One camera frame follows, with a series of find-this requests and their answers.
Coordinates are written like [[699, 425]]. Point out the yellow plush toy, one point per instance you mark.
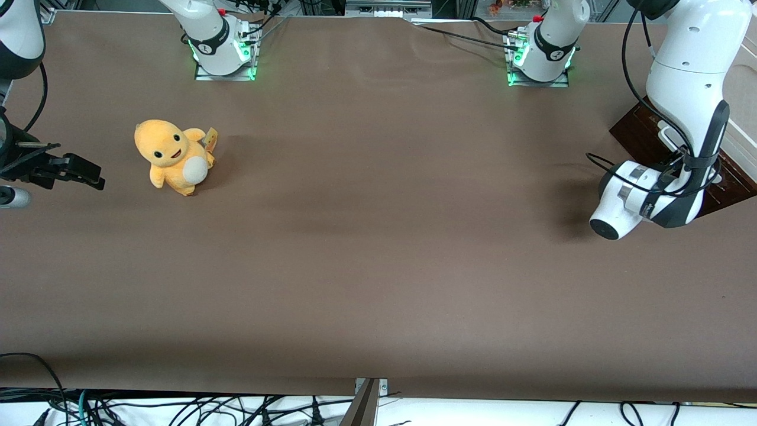
[[171, 148]]

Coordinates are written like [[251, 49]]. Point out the wooden drawer cabinet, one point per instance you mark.
[[742, 118]]

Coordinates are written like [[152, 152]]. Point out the orange background object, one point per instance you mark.
[[495, 8]]

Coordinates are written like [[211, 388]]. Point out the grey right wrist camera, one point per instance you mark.
[[13, 198]]

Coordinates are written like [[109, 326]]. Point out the grey camera mount pole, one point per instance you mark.
[[364, 408]]

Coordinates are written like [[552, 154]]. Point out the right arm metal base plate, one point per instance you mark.
[[207, 76]]

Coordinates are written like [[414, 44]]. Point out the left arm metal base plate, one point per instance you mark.
[[559, 83]]

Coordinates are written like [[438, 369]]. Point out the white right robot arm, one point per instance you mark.
[[213, 35]]

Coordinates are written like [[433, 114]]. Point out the brown table cover sheet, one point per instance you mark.
[[378, 236]]

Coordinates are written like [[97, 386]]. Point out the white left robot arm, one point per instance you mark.
[[686, 77]]

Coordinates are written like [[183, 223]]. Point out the grey power strip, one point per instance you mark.
[[387, 9]]

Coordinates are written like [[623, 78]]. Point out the silver metal bracket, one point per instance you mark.
[[384, 386]]

